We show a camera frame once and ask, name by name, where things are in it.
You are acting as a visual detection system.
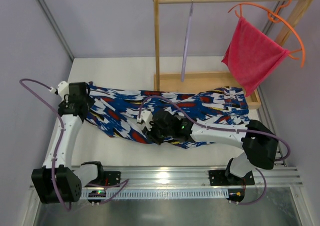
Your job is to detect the blue patterned trousers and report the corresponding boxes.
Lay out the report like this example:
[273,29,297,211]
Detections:
[86,82,250,144]

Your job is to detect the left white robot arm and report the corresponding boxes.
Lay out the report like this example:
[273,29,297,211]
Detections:
[31,81,104,204]

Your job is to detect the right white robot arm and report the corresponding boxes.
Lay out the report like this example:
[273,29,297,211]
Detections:
[137,110,279,185]

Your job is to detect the lilac clothes hanger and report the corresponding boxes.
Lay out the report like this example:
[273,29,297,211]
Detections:
[180,0,194,82]

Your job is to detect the wooden clothes rack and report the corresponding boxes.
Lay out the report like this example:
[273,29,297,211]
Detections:
[153,0,313,111]

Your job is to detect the pink cloth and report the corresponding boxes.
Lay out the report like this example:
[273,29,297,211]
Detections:
[221,17,290,97]

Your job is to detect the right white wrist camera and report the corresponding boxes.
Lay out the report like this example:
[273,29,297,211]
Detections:
[136,110,153,131]

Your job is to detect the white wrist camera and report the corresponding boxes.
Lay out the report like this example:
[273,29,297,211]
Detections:
[49,81,69,98]
[136,110,153,131]

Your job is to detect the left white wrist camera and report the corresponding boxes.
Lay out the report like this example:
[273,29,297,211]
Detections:
[49,81,69,98]

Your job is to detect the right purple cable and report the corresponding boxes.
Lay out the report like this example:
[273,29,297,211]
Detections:
[137,95,291,206]

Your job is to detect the purple cable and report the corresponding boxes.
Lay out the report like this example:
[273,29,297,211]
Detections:
[19,78,130,211]
[137,95,291,206]

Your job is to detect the aluminium mounting rail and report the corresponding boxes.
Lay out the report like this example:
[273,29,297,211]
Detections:
[103,165,303,188]

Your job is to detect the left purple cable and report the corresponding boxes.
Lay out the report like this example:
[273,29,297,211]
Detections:
[19,78,130,211]

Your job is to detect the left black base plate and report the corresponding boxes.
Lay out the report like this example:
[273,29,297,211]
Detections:
[86,170,122,188]

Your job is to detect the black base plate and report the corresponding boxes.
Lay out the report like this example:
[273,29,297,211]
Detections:
[86,170,122,188]
[208,169,255,186]

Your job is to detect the slotted cable duct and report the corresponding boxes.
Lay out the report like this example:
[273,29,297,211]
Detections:
[80,188,229,200]

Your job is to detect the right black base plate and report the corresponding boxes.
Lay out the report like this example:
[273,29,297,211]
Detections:
[208,169,255,186]

